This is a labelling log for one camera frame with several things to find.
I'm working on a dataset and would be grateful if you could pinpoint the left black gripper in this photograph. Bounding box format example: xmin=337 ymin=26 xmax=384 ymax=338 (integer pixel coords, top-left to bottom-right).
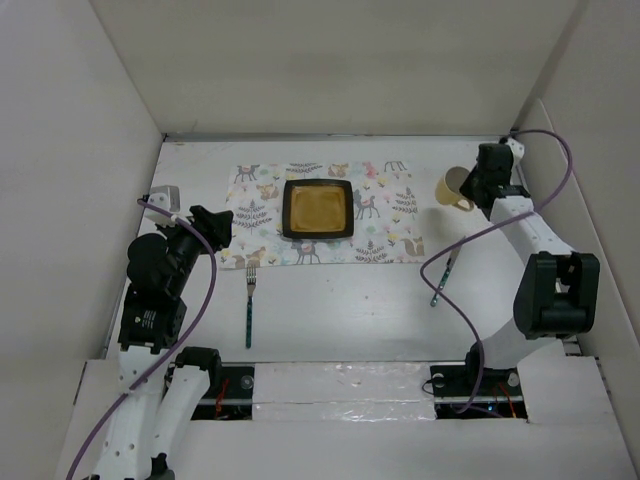
xmin=157 ymin=204 xmax=231 ymax=294

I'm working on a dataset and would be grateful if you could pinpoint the yellow ceramic mug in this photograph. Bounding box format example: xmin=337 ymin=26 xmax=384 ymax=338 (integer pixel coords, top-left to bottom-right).
xmin=435 ymin=166 xmax=475 ymax=212

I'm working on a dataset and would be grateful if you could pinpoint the animal print cloth placemat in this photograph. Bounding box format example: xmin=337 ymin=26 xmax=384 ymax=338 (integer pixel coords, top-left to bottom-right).
xmin=220 ymin=161 xmax=424 ymax=270

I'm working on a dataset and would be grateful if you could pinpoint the square black yellow plate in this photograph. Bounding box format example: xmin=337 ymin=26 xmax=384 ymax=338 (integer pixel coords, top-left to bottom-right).
xmin=282 ymin=179 xmax=355 ymax=240

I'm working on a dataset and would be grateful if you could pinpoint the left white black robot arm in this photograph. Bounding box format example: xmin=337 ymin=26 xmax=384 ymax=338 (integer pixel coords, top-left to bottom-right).
xmin=89 ymin=206 xmax=233 ymax=479

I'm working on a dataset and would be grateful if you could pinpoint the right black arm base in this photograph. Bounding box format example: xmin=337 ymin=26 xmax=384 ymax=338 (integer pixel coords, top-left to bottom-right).
xmin=421 ymin=346 xmax=528 ymax=420

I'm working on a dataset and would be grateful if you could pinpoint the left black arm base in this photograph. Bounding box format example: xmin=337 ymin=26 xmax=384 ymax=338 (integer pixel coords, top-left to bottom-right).
xmin=191 ymin=363 xmax=255 ymax=421

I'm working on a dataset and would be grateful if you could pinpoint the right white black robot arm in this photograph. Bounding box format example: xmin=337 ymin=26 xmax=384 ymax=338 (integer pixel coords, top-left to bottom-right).
xmin=460 ymin=143 xmax=600 ymax=394

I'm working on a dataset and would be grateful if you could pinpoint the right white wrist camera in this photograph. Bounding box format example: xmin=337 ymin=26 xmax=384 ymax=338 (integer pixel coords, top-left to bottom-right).
xmin=500 ymin=136 xmax=525 ymax=165

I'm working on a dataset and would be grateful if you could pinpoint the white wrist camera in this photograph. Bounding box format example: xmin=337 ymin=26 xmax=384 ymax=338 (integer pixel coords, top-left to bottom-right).
xmin=144 ymin=185 xmax=181 ymax=226
xmin=500 ymin=136 xmax=525 ymax=165

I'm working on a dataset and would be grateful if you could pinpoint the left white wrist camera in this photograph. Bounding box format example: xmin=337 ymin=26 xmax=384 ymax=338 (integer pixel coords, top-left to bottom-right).
xmin=144 ymin=185 xmax=181 ymax=226

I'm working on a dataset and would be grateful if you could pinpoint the knife with blue handle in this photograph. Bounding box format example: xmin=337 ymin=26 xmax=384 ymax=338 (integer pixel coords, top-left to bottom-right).
xmin=430 ymin=245 xmax=462 ymax=308

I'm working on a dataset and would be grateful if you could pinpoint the fork with teal handle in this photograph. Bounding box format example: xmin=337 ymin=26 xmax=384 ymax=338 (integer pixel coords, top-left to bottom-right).
xmin=245 ymin=265 xmax=257 ymax=349

